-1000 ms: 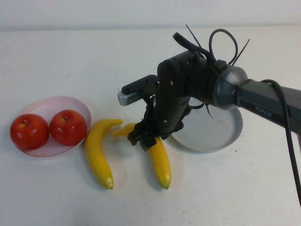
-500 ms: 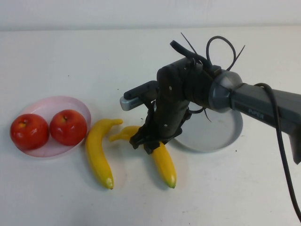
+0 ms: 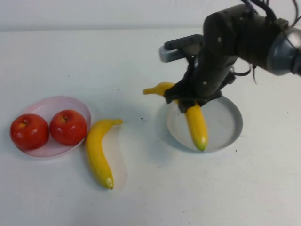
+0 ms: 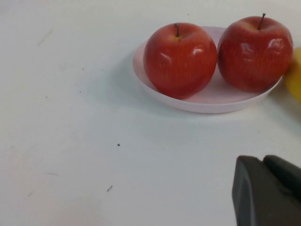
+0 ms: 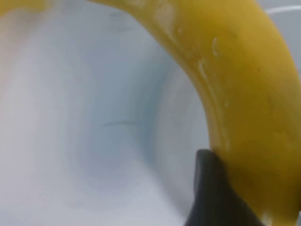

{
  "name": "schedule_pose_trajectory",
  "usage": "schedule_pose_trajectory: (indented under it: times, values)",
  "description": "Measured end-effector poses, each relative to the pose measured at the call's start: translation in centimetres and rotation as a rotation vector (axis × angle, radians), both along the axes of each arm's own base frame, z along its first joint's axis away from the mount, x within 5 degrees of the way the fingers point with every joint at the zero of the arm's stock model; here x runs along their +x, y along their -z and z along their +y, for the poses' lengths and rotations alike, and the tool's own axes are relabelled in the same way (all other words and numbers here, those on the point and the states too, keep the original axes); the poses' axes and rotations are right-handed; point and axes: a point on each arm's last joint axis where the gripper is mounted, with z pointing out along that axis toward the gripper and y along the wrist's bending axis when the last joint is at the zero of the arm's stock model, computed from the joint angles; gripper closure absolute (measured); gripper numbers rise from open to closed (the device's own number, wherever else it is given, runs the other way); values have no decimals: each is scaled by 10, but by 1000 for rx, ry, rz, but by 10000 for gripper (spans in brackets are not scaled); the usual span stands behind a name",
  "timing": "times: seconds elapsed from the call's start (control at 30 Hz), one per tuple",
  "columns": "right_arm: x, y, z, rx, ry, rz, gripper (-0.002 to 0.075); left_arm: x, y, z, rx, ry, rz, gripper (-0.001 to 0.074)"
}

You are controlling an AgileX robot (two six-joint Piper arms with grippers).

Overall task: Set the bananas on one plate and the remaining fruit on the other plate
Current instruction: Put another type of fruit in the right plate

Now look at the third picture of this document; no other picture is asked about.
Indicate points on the yellow banana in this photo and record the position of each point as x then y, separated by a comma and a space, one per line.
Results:
97, 153
197, 127

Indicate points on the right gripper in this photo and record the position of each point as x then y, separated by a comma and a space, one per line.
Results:
216, 58

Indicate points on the red apple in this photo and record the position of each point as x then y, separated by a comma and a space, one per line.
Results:
29, 134
68, 129

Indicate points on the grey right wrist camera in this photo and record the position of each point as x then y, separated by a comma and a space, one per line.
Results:
171, 54

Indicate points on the grey round plate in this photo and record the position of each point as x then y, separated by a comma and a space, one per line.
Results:
223, 127

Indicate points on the pink round plate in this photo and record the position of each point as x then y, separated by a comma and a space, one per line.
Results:
54, 150

